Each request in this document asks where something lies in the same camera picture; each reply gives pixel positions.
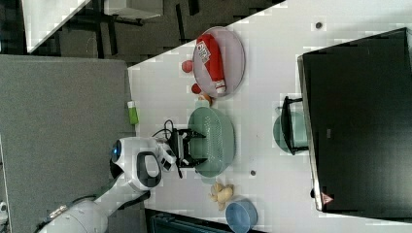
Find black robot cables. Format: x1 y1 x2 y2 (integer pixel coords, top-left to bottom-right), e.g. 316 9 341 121
152 118 184 180

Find large toy strawberry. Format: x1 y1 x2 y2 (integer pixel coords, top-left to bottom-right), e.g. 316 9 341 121
182 60 193 73

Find mint green strainer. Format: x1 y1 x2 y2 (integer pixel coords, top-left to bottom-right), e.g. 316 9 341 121
188 100 235 183

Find grey round plate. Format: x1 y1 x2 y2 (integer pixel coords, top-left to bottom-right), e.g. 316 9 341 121
192 26 245 98

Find black toaster oven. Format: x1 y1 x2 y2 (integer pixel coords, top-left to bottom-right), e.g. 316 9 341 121
296 27 412 222

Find red ketchup bottle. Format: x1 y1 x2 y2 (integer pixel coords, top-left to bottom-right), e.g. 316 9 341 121
196 34 226 94

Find blue cup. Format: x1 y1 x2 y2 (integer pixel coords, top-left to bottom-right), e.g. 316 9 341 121
225 199 258 233

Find mint green mug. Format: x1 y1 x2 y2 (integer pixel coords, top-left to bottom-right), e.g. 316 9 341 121
273 112 308 153

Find toy orange half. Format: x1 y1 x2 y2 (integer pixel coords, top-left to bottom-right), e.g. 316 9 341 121
198 93 213 106

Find green bottle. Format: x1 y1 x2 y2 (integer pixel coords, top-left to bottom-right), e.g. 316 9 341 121
127 101 139 125

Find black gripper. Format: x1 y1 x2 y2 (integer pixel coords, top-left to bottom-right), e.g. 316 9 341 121
169 128 208 168

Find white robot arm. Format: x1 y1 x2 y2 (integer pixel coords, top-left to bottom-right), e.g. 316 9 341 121
35 129 204 233

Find small toy strawberry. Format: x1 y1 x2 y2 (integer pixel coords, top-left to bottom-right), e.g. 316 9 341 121
191 83 201 94

